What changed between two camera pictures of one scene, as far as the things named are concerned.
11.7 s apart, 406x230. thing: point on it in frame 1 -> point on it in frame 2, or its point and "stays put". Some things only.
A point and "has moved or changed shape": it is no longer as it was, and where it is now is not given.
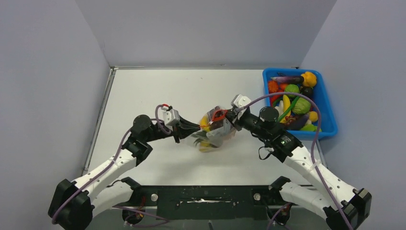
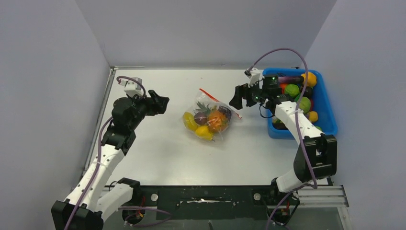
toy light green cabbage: [302, 106] stays put
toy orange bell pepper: [310, 79] stays put
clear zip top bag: [215, 128] has moved or changed shape
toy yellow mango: [204, 123] -> [189, 121]
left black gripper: [183, 128] -> [156, 105]
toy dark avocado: [308, 91] stays put
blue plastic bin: [329, 125] stays put
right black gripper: [237, 125] -> [237, 101]
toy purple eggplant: [292, 79] stays put
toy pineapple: [202, 138] -> [217, 121]
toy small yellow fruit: [313, 116] stays put
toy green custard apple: [292, 88] stays put
